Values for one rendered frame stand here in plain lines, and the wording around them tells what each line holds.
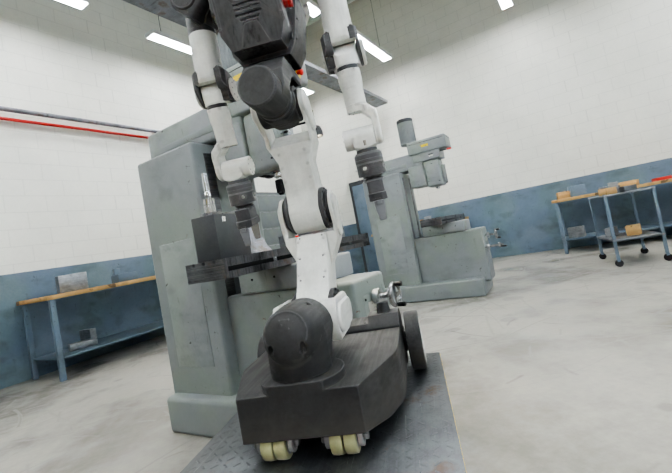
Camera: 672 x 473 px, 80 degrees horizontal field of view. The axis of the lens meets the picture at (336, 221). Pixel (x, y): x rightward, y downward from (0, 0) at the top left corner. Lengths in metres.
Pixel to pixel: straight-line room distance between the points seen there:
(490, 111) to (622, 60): 2.12
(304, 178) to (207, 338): 1.28
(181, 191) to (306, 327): 1.54
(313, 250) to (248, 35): 0.67
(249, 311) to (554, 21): 7.65
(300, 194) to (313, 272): 0.26
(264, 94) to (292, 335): 0.62
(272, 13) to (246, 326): 1.52
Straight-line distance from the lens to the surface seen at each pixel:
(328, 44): 1.31
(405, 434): 1.11
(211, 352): 2.33
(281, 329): 0.96
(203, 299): 2.29
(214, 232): 1.70
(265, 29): 1.26
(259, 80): 1.14
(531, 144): 8.24
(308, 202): 1.30
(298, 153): 1.31
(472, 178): 8.36
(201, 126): 2.43
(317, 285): 1.24
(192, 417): 2.50
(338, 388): 0.96
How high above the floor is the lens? 0.89
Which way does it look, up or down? 3 degrees up
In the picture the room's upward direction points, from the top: 11 degrees counter-clockwise
